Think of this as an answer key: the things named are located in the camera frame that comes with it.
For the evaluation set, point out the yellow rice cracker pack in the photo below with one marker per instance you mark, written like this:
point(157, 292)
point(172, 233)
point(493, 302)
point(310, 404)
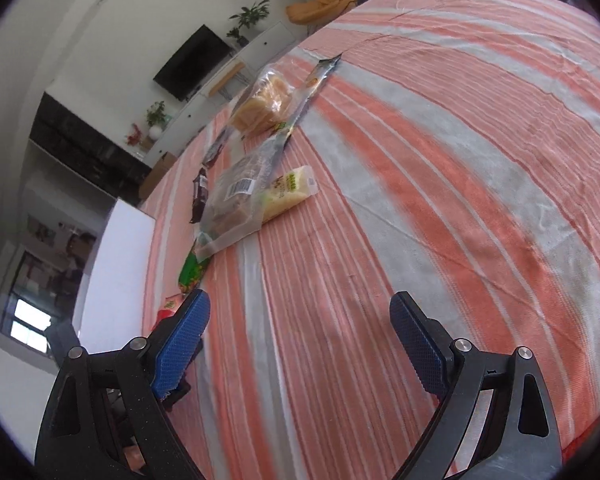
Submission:
point(288, 191)

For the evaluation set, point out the large green potted plant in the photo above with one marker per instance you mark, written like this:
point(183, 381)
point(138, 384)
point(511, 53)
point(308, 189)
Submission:
point(252, 15)

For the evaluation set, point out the clear yellow bread bag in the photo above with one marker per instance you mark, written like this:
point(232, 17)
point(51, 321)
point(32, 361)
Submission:
point(263, 105)

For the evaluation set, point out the black television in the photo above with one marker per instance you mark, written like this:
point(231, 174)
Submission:
point(192, 62)

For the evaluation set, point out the black display cabinet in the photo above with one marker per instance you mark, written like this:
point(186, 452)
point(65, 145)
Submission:
point(87, 152)

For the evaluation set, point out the long black green snack pack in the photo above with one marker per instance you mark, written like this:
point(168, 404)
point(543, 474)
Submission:
point(304, 94)

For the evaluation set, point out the wooden bench stool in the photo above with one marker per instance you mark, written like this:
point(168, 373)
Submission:
point(221, 79)

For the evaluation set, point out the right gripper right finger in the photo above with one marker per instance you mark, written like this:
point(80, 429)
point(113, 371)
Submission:
point(519, 438)

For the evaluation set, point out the silver purple snack bar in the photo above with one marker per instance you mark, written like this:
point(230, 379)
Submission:
point(217, 146)

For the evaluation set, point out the brown cardboard box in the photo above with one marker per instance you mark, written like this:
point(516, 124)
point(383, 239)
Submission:
point(164, 164)

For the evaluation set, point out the red snack packet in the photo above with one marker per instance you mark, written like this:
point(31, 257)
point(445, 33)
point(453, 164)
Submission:
point(169, 308)

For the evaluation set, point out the small potted plant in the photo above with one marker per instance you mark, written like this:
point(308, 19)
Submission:
point(236, 35)

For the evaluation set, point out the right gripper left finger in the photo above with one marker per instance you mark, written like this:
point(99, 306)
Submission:
point(107, 414)

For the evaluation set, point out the white tv cabinet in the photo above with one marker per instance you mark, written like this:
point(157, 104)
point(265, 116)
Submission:
point(198, 111)

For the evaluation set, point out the green sausage snack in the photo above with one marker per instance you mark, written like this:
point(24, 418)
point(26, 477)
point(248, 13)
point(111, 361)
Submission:
point(193, 270)

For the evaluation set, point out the white cardboard box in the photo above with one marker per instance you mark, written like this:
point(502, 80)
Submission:
point(110, 304)

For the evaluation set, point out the red flower arrangement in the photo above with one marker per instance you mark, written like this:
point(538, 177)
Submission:
point(135, 136)

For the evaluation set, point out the dark chocolate bar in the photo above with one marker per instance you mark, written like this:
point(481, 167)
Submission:
point(200, 195)

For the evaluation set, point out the clear brown cake bag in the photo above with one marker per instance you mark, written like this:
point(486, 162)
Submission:
point(235, 205)

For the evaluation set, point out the green plant white vase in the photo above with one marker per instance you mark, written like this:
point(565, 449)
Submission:
point(156, 120)

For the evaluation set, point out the striped orange grey tablecloth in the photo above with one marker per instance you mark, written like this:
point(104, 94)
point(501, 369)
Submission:
point(456, 149)

